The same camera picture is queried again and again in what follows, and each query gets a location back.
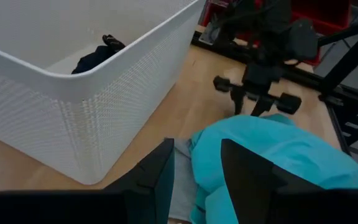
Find dark navy garment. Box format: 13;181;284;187
71;45;119;75

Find teal garment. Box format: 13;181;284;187
190;113;358;224

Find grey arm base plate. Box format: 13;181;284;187
198;22;221;45

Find grey garment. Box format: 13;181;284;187
165;138;198;223

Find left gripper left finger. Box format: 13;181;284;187
104;138;175;224

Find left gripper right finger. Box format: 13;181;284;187
221;138;324;224

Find red plastic storage bin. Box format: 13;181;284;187
201;0;219;28
290;0;352;35

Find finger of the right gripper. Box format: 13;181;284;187
231;89;246;116
250;96;275;118

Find white perforated laundry basket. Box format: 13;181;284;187
0;0;207;185

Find black table edge rail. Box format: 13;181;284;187
324;95;358;184

